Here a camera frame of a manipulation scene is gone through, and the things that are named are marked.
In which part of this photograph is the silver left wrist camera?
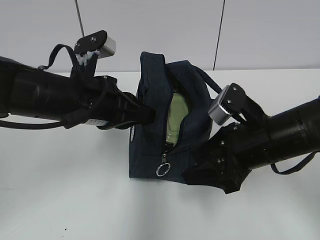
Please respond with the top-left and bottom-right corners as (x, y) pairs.
(74, 30), (117, 59)

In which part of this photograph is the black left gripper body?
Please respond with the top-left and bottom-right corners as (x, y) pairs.
(72, 76), (137, 130)

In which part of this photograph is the dark right arm cable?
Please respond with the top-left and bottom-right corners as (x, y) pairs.
(269, 152), (316, 175)

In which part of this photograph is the metal zipper pull ring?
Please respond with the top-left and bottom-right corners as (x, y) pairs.
(155, 152), (171, 177)

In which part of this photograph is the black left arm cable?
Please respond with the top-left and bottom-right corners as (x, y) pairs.
(0, 43), (111, 131)

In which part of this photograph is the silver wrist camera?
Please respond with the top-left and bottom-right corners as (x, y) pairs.
(208, 83), (247, 126)
(74, 30), (117, 59)

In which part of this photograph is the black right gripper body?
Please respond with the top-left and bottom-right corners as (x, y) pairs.
(192, 123), (251, 194)

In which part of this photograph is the dark blue lunch bag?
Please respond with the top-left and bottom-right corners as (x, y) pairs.
(128, 51), (221, 184)

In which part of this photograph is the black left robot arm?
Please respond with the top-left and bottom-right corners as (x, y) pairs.
(0, 57), (156, 130)

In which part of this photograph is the green lid glass container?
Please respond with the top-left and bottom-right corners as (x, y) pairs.
(166, 93), (189, 146)

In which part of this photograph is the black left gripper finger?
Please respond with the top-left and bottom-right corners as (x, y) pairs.
(123, 92), (156, 125)

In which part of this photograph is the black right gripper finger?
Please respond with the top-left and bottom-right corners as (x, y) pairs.
(182, 163), (225, 188)

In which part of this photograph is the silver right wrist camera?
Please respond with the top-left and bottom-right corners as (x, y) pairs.
(208, 83), (247, 126)

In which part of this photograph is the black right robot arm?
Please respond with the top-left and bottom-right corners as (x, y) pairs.
(182, 98), (320, 194)

